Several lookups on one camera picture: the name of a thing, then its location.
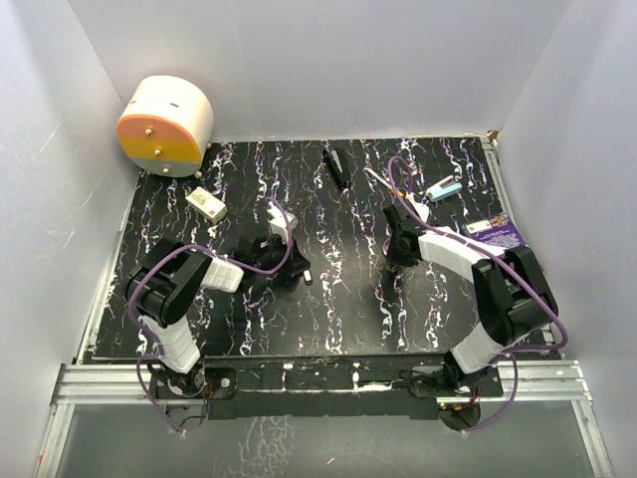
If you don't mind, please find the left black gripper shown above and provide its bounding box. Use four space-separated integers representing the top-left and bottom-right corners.
254 234 311 278

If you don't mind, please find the black car key fob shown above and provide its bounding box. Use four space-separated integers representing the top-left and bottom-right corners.
302 269 314 286

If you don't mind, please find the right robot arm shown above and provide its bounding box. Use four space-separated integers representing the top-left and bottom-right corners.
383 205 558 395

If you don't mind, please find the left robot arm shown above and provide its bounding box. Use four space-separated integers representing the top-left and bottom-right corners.
122 233 313 397

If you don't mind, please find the small cream card box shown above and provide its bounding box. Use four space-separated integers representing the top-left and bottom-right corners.
186 187 228 224

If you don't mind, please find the light blue mini stapler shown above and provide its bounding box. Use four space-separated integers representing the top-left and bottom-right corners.
425 175 462 202

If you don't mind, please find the white pen yellow tip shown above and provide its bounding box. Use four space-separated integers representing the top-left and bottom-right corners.
364 167 404 197

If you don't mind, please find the purple booklet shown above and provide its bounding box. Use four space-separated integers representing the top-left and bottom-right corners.
462 213 527 249

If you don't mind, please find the black stapler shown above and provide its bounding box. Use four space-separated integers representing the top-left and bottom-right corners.
322 148 351 191

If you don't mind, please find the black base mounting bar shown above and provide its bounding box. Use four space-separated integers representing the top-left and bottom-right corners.
144 354 503 420

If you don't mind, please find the white cylindrical drawer box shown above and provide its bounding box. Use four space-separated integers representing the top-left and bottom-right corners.
115 75 214 178

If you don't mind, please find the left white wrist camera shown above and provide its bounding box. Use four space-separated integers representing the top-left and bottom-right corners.
267 202 298 245

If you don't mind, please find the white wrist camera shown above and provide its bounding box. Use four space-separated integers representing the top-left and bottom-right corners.
402 193 430 222
267 202 298 245

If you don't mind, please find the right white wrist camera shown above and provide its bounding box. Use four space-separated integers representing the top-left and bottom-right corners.
402 193 430 222

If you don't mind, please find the aluminium frame rail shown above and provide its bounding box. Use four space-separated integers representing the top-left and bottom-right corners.
34 362 210 478

